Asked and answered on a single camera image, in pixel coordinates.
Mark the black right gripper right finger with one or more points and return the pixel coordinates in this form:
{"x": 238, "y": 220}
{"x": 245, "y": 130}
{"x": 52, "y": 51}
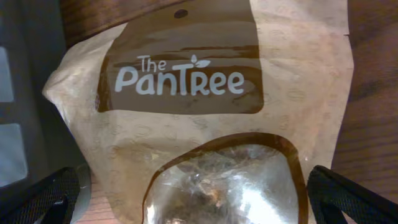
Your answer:
{"x": 332, "y": 196}

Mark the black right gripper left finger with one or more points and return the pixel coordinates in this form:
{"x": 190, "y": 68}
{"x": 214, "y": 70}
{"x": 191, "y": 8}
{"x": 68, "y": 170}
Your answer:
{"x": 52, "y": 200}

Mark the beige Pantree snack bag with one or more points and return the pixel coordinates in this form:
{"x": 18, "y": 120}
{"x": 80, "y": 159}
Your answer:
{"x": 210, "y": 111}

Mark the grey plastic lattice basket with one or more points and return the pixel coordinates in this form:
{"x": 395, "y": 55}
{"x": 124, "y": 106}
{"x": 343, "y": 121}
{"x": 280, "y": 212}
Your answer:
{"x": 35, "y": 141}

